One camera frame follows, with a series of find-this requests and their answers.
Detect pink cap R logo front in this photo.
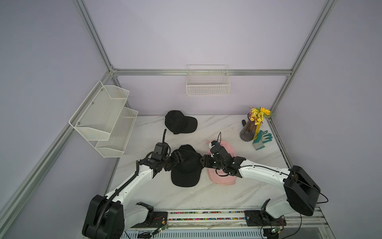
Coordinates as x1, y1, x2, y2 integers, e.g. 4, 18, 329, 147
207, 141, 236, 186

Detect black cap with white label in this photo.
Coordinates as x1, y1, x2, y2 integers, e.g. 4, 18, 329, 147
171, 144, 203, 188

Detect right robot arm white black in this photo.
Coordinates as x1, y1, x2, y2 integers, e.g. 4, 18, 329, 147
200, 144, 321, 222

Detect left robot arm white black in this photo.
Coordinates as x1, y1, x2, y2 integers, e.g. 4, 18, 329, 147
82, 142, 185, 239

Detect purple glass vase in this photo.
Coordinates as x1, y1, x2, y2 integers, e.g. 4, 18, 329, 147
239, 120, 257, 142

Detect lower white mesh shelf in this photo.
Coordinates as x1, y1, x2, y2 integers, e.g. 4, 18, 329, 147
95, 107, 138, 158

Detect white mesh shelf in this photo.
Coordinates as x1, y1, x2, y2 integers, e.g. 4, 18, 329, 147
69, 81, 130, 141
95, 107, 138, 158

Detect green garden gloves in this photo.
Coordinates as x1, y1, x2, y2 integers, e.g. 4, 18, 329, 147
252, 130, 273, 150

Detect yellow artificial flowers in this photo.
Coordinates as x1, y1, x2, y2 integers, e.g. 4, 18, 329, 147
248, 107, 273, 125

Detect upper white mesh shelf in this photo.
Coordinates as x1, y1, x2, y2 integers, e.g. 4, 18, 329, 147
69, 81, 130, 141

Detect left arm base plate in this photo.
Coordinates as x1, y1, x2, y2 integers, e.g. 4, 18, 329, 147
132, 211, 168, 229

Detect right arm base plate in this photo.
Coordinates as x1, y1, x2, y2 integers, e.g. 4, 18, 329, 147
244, 210, 286, 227

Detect white wire basket wall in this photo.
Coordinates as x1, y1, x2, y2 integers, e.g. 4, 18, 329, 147
186, 65, 231, 96

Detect aluminium rail front frame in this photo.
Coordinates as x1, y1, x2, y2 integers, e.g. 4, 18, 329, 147
113, 205, 329, 232

